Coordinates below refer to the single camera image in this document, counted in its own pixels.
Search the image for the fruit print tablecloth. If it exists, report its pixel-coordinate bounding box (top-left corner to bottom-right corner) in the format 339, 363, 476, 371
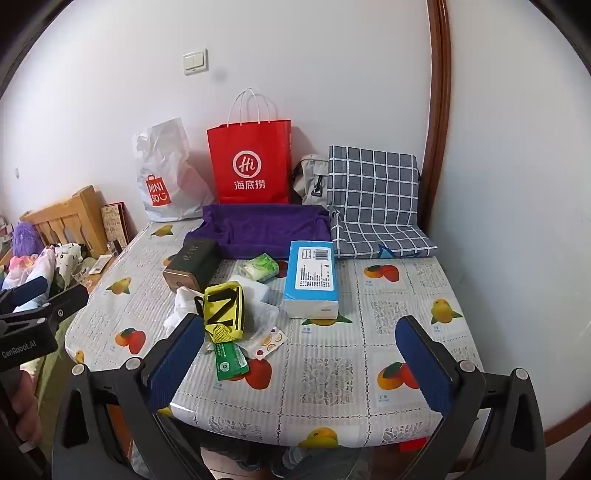
65, 219, 485, 448

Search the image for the person's left hand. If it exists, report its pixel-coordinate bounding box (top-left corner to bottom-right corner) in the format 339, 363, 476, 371
9, 369, 44, 455

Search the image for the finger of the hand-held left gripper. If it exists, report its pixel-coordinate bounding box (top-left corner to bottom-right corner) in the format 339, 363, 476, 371
0, 285, 88, 340
0, 275, 51, 306

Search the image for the green wet wipes packet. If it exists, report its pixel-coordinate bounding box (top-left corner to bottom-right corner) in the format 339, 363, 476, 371
215, 340, 250, 381

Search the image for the dark green tissue box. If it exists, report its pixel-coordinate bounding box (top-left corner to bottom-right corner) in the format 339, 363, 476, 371
163, 237, 222, 294

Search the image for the brown wooden door frame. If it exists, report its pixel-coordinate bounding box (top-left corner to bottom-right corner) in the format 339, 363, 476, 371
420, 0, 452, 232

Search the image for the pile of colourful clothes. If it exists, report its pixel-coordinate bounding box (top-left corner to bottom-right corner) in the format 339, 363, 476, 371
0, 242, 88, 315

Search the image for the white wall switch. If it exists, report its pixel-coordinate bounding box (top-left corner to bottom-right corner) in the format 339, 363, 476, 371
183, 50, 209, 75

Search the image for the red paper shopping bag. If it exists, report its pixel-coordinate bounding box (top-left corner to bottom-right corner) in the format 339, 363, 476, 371
206, 88, 293, 206

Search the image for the purple fabric storage tray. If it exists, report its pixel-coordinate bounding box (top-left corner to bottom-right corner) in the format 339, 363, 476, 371
185, 203, 334, 260

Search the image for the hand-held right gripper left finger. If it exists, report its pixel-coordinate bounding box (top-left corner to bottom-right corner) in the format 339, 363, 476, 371
53, 312, 211, 480

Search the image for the purple plush toy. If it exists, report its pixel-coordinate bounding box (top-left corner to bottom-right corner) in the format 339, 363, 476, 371
11, 222, 44, 257

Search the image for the fruit print white packet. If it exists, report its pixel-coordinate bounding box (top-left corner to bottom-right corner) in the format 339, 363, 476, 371
252, 325, 288, 358

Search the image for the grey fabric bag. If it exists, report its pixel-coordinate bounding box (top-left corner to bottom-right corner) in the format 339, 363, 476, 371
291, 154, 333, 208

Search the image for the white sponge block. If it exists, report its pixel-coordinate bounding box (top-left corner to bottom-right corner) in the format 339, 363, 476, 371
229, 274, 271, 305

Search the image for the green white tissue packet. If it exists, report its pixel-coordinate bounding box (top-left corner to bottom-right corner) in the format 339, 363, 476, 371
238, 256, 280, 282

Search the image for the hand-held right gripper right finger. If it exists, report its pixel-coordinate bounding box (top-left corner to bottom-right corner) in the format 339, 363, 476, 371
396, 315, 548, 480

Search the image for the white plastic shopping bag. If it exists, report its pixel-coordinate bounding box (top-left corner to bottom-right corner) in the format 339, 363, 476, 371
133, 117, 215, 222

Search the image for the grey checkered folded cloth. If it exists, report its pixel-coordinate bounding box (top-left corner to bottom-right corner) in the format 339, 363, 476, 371
327, 144, 438, 259

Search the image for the yellow black fabric pouch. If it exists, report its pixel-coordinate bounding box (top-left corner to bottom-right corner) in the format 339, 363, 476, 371
194, 282, 246, 344

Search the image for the wooden bed headboard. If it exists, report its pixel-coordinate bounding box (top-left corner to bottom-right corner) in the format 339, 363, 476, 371
19, 185, 109, 259

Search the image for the blue tissue pack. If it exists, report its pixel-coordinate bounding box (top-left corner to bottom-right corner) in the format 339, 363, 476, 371
283, 240, 340, 319

